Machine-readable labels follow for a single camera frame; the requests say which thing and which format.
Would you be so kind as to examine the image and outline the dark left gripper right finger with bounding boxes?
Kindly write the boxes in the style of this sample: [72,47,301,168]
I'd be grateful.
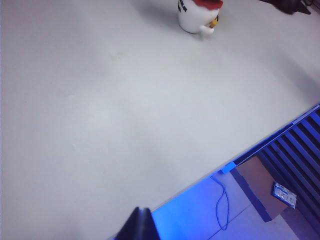
[142,207,161,240]

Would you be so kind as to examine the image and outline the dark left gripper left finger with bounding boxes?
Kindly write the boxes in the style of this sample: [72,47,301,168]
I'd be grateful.
[117,206,145,240]

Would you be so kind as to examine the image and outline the white flat-headed doll red cap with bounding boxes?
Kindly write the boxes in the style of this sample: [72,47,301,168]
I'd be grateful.
[176,0,224,41]

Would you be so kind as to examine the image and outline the black flat monitor base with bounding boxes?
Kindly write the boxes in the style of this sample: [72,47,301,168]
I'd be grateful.
[259,0,312,15]

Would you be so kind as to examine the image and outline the brown cardboard box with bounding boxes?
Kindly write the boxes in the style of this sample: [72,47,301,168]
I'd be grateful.
[229,156,298,223]

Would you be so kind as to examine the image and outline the blue printed packet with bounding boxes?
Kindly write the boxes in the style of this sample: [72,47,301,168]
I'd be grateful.
[272,182,298,210]

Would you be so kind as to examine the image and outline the blue slatted panel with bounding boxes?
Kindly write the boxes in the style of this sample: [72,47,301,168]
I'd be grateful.
[257,109,320,240]

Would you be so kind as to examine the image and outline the thin blue cable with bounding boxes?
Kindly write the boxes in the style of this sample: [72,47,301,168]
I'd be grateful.
[209,176,230,231]

